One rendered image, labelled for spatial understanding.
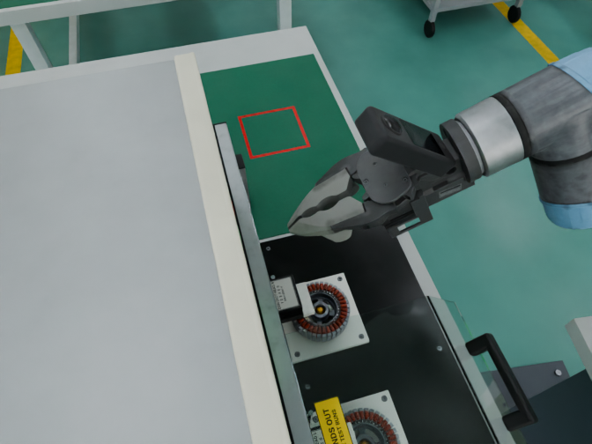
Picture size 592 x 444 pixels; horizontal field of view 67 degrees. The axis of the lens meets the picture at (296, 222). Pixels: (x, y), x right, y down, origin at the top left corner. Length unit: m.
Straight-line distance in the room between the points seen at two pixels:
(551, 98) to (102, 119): 0.42
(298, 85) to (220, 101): 0.23
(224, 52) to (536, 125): 1.14
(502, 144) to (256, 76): 1.00
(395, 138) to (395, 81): 2.20
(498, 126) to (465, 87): 2.20
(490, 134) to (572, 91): 0.08
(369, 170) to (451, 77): 2.26
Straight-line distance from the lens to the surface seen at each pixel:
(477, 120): 0.49
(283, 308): 0.75
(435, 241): 1.97
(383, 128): 0.42
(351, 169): 0.51
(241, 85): 1.37
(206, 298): 0.33
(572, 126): 0.52
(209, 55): 1.50
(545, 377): 1.86
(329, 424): 0.55
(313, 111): 1.27
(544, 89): 0.51
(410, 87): 2.60
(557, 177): 0.56
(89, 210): 0.39
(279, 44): 1.52
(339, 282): 0.92
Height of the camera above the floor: 1.61
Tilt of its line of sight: 56 degrees down
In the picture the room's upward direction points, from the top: straight up
